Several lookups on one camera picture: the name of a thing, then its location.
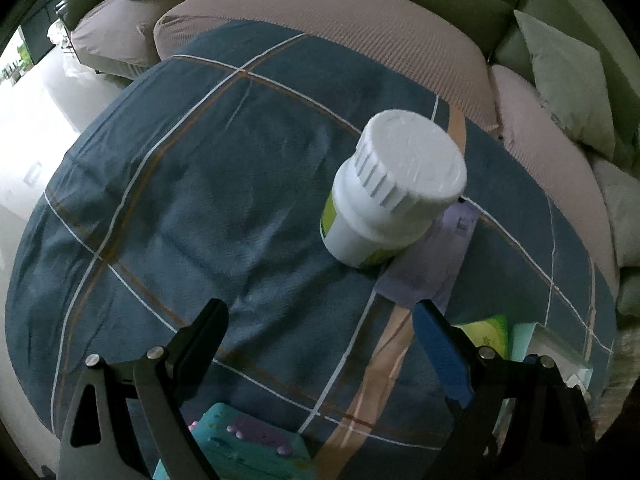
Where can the blue plaid blanket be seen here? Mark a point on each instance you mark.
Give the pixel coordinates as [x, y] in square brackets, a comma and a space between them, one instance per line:
[200, 185]

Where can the pink sofa seat cushion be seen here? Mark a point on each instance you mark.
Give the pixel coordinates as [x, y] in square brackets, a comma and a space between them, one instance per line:
[550, 160]
[115, 30]
[325, 35]

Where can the green tissue packet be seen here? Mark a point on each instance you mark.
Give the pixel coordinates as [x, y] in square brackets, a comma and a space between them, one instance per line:
[487, 332]

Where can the pale green pillow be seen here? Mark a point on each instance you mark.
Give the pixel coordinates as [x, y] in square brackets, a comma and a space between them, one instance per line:
[565, 80]

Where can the white plastic bottle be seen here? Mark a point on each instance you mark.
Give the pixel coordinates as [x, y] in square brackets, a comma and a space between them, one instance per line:
[400, 160]

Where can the purple packet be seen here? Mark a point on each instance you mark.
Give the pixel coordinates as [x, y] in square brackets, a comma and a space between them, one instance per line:
[430, 270]

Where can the teal box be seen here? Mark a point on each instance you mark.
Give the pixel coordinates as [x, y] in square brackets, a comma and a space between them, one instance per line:
[250, 440]

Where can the mint green tray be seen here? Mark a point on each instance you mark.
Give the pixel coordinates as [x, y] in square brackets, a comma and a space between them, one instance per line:
[522, 342]

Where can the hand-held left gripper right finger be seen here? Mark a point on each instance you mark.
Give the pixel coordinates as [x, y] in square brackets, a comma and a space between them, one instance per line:
[440, 355]

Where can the white pillow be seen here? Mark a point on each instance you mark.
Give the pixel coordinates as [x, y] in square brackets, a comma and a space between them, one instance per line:
[620, 210]

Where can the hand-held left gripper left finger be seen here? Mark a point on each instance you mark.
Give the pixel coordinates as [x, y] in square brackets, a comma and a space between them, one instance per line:
[200, 350]

